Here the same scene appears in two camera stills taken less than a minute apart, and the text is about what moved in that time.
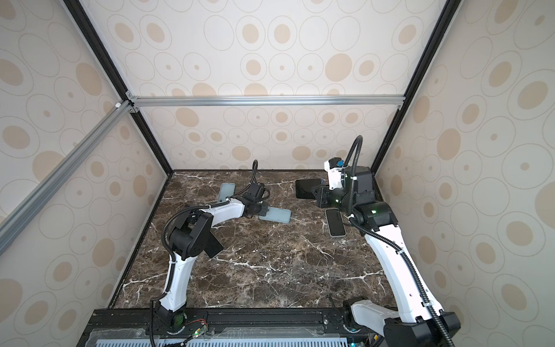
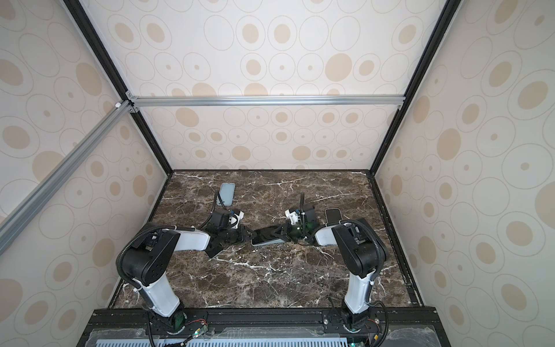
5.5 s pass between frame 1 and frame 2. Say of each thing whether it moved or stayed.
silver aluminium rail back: stayed
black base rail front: stayed
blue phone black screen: moved
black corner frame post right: stayed
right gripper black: moved
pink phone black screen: stayed
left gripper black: moved
